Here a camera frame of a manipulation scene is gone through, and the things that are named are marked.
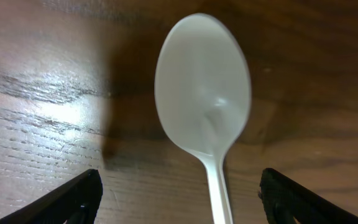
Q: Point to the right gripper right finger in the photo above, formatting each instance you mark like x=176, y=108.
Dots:
x=285, y=201

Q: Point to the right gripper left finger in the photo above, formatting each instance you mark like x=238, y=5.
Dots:
x=76, y=201

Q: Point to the white plastic spoon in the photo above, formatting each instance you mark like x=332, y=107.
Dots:
x=203, y=97

